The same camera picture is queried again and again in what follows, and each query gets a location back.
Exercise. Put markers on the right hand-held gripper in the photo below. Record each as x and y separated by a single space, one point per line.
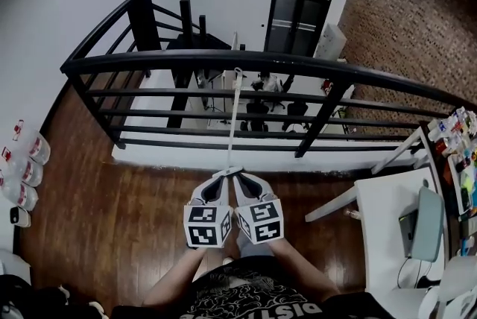
262 222

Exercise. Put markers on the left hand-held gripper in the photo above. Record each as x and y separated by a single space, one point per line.
205 228

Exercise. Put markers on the person's left forearm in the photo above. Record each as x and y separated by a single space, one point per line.
175 276

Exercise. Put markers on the person's right forearm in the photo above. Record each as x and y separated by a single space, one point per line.
302 269

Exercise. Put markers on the person's grey trousers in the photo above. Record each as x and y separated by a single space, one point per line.
253 246

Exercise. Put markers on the person's white shoe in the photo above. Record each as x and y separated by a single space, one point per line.
228 261

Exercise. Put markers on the black office chair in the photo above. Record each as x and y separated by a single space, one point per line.
286 83
297 110
257 112

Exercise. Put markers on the black tripod stand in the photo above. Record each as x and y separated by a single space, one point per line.
208 105

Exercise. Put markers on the small clear plastic bottle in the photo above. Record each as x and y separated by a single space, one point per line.
352 213

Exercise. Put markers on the person's black printed shirt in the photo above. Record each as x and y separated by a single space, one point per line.
253 295

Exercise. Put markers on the white small desk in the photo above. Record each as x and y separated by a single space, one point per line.
238 81

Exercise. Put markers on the pile of bags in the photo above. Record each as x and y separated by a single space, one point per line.
327 86

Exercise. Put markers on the black metal railing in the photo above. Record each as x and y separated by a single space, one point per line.
261 58

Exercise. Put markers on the white table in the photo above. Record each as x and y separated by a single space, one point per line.
387 220

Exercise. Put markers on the white partition panel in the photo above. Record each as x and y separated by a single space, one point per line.
235 41

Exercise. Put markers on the black staircase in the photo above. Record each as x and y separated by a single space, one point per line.
201 41

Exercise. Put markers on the white filing cabinet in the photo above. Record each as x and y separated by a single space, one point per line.
329 41

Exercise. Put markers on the black double door cabinet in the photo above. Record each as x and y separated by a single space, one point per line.
294 19

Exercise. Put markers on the dark wooden table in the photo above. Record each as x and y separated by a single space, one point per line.
445 179

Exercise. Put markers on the small white floor device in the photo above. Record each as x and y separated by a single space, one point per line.
20 217

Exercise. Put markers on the white low cabinet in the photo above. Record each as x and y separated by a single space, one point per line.
13 265

